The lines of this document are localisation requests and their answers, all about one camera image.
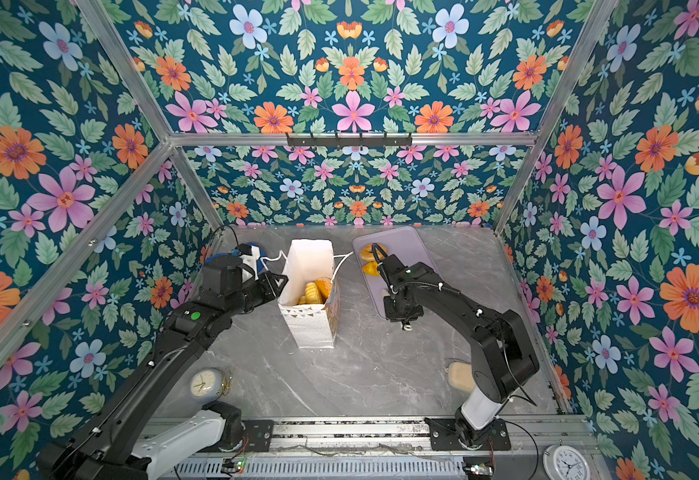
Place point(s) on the white analog clock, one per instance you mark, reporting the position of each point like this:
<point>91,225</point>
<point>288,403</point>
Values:
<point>562,462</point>

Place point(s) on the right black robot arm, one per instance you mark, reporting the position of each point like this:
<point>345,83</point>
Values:
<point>503,359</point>

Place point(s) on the beige oval sponge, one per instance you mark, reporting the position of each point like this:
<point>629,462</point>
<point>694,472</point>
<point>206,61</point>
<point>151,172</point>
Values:
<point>460,376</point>

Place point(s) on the twisted fake bread stick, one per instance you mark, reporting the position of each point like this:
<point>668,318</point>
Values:
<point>312,294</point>

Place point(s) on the fake bagel ring bread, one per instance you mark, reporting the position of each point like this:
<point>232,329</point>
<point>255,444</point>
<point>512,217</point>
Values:
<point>366,252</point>

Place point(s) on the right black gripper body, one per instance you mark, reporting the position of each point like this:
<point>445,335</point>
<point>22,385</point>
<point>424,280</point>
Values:
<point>395,312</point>

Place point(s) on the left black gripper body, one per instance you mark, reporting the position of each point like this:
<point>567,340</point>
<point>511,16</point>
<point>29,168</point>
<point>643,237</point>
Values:
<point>251,294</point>

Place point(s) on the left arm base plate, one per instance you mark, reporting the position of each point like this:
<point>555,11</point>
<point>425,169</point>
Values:
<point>252,435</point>

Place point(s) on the lavender plastic tray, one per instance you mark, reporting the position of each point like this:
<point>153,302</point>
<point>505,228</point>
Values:
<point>404,242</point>

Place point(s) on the round fake bun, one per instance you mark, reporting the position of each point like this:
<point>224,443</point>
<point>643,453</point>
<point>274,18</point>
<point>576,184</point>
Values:
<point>325,287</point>

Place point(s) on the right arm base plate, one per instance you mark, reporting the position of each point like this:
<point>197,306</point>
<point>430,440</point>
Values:
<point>455,434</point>

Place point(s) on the blue cap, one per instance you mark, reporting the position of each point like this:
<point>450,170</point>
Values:
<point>249,249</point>

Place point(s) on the small yellow fake bread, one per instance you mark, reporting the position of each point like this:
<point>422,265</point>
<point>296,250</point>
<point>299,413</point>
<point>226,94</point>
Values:
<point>371,269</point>

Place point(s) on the black hook rail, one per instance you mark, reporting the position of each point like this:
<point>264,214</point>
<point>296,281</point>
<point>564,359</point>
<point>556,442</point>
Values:
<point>336,140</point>

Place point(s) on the small gold alarm clock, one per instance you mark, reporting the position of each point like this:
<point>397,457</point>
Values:
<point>210,384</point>

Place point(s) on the white paper gift bag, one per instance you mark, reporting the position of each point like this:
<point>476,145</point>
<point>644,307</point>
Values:
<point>312,326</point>

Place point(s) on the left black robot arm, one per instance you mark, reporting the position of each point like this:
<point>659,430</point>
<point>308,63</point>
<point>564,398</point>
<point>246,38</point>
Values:
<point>104,447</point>

